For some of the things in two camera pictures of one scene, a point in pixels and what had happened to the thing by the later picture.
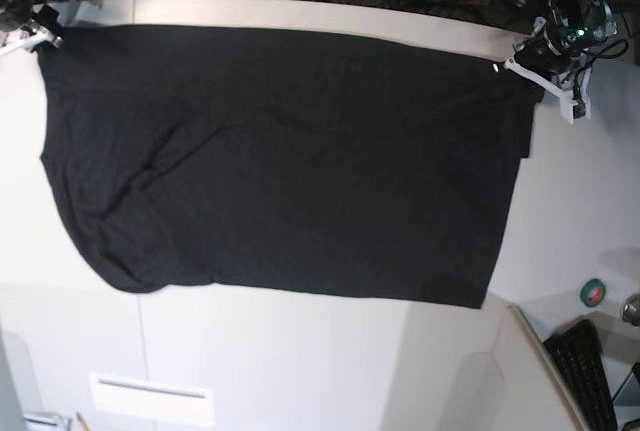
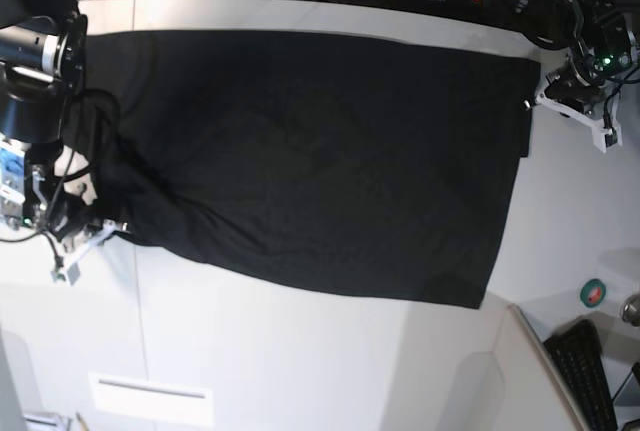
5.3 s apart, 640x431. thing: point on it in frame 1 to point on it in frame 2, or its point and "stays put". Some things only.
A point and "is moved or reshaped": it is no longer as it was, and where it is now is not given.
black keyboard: (576, 352) stays put
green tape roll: (592, 292) stays put
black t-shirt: (311, 161) is moved or reshaped
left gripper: (47, 18) to (70, 217)
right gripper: (538, 57) to (565, 85)
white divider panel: (536, 394) stays put
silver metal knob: (630, 309) stays put
